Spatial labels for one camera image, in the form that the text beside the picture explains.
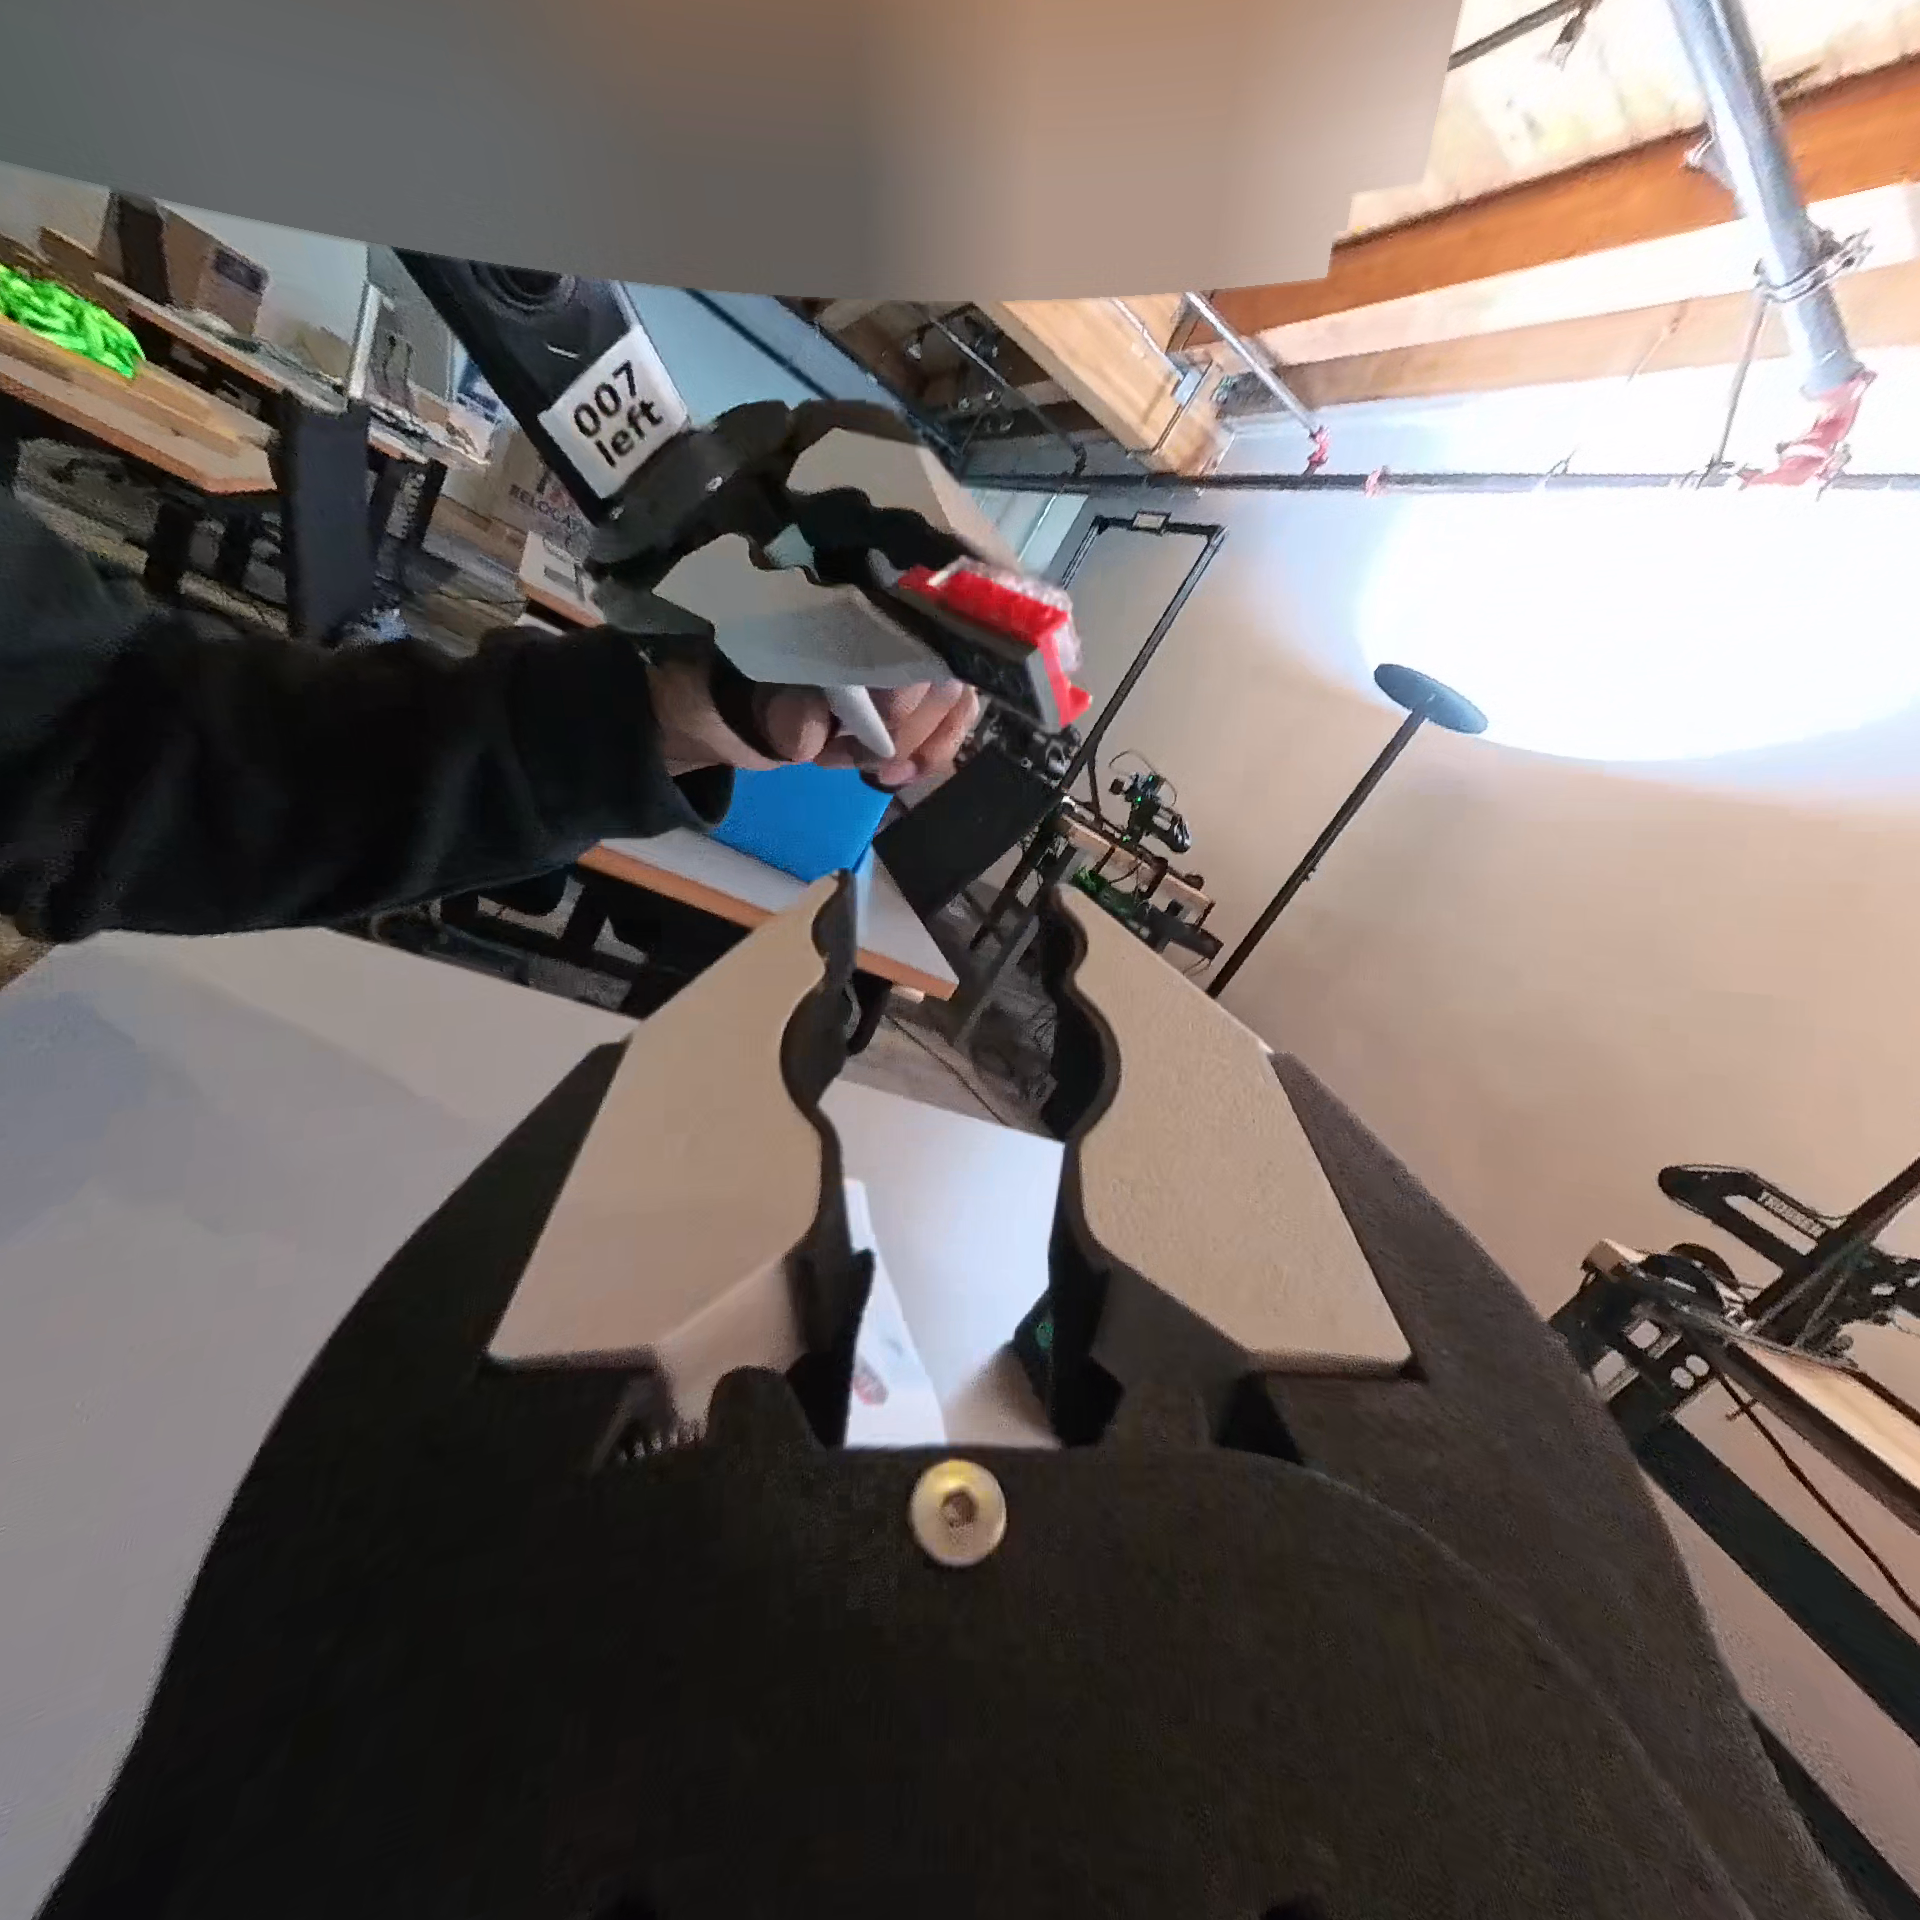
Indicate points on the red toy brick assembly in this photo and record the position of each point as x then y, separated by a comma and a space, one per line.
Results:
998, 599

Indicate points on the white table with orange edge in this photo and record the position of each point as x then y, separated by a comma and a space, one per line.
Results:
780, 901

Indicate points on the brick instruction booklet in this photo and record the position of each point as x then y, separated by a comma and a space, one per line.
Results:
886, 1336

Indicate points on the person's left hand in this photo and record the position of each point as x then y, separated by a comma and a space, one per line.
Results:
938, 728

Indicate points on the red pipe clamp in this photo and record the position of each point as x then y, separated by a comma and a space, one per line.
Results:
1823, 429

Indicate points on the small black robot arm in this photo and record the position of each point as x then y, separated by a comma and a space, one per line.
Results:
1149, 819

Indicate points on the black panel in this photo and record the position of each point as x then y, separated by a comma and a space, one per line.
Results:
961, 833

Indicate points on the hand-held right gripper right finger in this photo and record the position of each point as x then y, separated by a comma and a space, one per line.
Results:
1215, 1184

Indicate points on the wooden table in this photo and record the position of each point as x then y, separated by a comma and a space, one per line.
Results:
136, 421

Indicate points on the black floor lamp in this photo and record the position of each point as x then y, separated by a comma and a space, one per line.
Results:
1350, 811

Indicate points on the green netting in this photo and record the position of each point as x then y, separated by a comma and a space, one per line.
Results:
66, 324

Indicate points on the cardboard box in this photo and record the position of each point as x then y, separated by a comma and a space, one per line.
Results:
511, 504

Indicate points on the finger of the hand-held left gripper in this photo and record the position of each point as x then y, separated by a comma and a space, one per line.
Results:
886, 481
809, 629

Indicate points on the metal ceiling pipe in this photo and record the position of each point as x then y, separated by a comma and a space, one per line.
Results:
1764, 182

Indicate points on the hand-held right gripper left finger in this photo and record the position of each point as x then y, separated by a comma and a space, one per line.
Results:
674, 1172

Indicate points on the person's left forearm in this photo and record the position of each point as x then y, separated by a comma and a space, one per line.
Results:
300, 764

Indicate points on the black metal frame stand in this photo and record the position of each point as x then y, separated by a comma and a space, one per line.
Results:
1141, 629

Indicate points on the black chair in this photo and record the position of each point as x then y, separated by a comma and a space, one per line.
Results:
327, 511

